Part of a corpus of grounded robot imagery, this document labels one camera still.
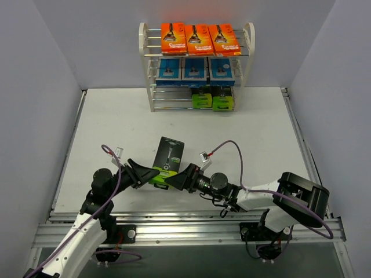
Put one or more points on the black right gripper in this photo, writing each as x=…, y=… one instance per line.
x=192, y=177

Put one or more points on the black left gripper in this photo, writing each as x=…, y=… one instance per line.
x=132, y=175

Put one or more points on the black green Gillette Labs carton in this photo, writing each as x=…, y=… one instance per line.
x=201, y=97

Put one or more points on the Harry's blade cartridge pack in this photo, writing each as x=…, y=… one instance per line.
x=194, y=72

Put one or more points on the grey Harry's box blue razor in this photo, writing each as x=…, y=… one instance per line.
x=221, y=71

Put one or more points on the orange Gillette Fusion5 razor box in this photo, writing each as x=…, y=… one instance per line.
x=224, y=40

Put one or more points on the small orange Gillette razor box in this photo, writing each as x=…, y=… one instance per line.
x=173, y=38

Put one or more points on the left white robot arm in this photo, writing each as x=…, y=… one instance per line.
x=94, y=223

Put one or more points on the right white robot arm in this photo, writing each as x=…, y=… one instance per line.
x=289, y=200

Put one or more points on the white chrome-bar shelf rack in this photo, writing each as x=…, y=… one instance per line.
x=199, y=44

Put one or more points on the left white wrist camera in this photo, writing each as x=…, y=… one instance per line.
x=116, y=157

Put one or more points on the aluminium rail base frame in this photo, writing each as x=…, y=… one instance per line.
x=254, y=145

